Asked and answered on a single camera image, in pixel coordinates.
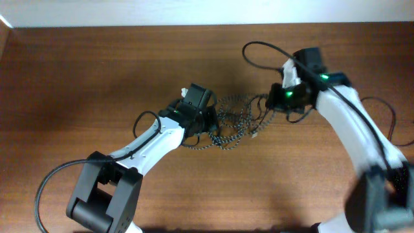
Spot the black white braided cable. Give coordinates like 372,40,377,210
180,93,278,151

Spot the thin black cable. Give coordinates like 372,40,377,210
223,93,276,140

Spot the short black usb cable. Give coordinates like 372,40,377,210
360,96,414,147

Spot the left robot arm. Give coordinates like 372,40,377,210
66,83,218,233

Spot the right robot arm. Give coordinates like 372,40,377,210
266,47,413,232

